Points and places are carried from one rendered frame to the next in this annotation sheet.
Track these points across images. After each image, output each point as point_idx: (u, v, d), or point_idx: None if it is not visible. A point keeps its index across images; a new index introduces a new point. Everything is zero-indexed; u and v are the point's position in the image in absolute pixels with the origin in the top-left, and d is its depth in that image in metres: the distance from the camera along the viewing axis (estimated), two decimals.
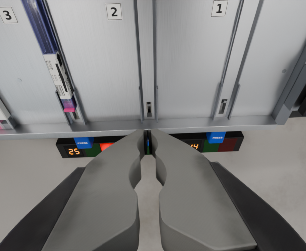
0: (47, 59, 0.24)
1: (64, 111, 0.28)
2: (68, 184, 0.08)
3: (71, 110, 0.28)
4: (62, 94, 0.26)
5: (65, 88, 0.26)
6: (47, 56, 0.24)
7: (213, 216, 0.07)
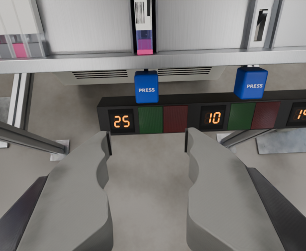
0: None
1: (137, 54, 0.18)
2: (31, 195, 0.08)
3: (149, 51, 0.18)
4: (142, 21, 0.17)
5: (148, 10, 0.17)
6: None
7: (243, 222, 0.06)
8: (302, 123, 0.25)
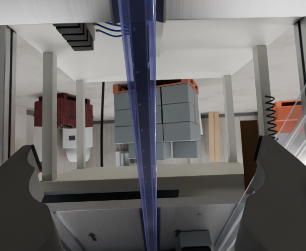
0: None
1: None
2: None
3: None
4: None
5: None
6: None
7: (305, 248, 0.06)
8: None
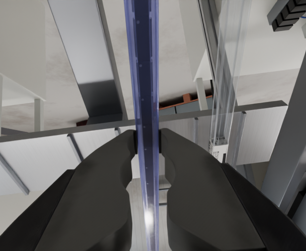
0: None
1: None
2: (58, 187, 0.08)
3: None
4: None
5: None
6: None
7: (221, 217, 0.07)
8: None
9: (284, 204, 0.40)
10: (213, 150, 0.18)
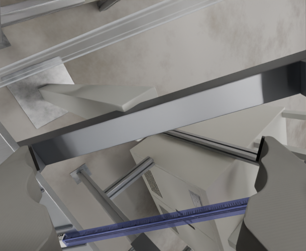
0: (58, 237, 0.28)
1: None
2: None
3: None
4: None
5: None
6: (60, 235, 0.28)
7: None
8: None
9: None
10: None
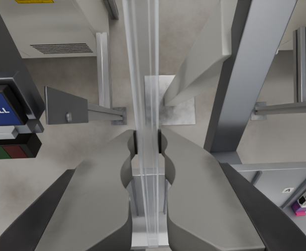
0: None
1: (296, 215, 0.30)
2: (58, 187, 0.08)
3: (304, 214, 0.29)
4: None
5: None
6: None
7: (221, 217, 0.07)
8: None
9: None
10: None
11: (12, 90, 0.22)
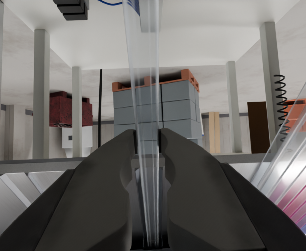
0: None
1: None
2: (58, 187, 0.08)
3: None
4: None
5: None
6: None
7: (221, 217, 0.07)
8: None
9: None
10: None
11: None
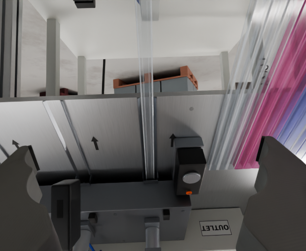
0: None
1: None
2: None
3: None
4: None
5: None
6: None
7: None
8: None
9: None
10: None
11: None
